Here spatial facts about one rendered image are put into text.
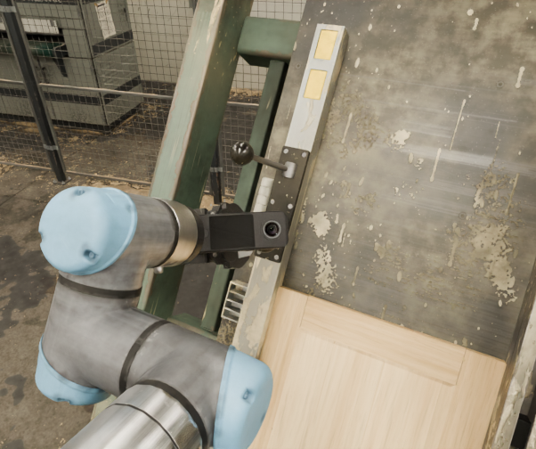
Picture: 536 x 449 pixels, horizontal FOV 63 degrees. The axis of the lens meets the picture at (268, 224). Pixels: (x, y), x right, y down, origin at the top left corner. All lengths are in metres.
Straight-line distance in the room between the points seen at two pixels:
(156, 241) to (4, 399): 2.11
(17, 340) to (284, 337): 2.08
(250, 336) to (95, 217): 0.48
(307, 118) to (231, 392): 0.54
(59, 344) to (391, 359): 0.51
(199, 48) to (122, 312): 0.61
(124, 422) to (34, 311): 2.53
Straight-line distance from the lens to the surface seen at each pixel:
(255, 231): 0.52
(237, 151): 0.68
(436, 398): 0.78
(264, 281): 0.77
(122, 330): 0.40
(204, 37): 0.91
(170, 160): 0.87
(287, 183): 0.76
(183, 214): 0.47
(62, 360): 0.43
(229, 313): 0.85
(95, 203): 0.38
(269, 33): 0.95
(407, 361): 0.76
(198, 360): 0.36
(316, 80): 0.80
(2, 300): 3.00
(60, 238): 0.40
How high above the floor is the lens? 1.83
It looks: 35 degrees down
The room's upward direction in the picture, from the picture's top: straight up
